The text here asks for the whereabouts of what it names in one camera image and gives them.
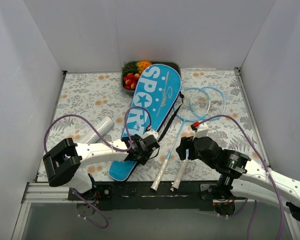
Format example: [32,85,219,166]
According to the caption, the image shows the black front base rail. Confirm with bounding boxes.
[80,180,217,211]

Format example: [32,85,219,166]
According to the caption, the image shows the orange toy pineapple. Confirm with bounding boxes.
[135,60,152,74]

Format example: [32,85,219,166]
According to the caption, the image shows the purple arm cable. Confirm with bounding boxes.
[43,106,151,230]
[193,114,286,240]

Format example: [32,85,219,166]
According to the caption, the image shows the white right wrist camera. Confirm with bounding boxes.
[190,121,209,139]

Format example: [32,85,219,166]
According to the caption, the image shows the small red peaches cluster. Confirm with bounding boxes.
[122,73,140,91]

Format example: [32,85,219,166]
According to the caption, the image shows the blue sport racket bag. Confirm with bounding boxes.
[108,63,185,182]

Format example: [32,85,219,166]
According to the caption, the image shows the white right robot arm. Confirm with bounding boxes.
[176,136,300,222]

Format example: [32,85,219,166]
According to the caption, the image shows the grey fruit tray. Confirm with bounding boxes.
[121,60,181,96]

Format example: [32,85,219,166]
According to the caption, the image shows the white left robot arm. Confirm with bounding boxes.
[43,130,160,200]

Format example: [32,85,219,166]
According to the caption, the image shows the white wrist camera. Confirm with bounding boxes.
[190,121,209,139]
[142,129,159,145]

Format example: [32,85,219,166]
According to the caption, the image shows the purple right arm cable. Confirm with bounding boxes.
[193,114,286,240]

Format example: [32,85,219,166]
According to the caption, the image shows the floral table mat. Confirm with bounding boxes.
[46,69,266,181]

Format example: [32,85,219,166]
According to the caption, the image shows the blue badminton racket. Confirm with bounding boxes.
[150,87,211,191]
[171,86,226,191]

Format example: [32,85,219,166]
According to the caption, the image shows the white shuttlecock tube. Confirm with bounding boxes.
[76,116,115,145]

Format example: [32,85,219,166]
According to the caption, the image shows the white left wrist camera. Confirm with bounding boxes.
[142,129,159,145]

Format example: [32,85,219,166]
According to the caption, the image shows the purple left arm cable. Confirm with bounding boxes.
[43,106,151,230]

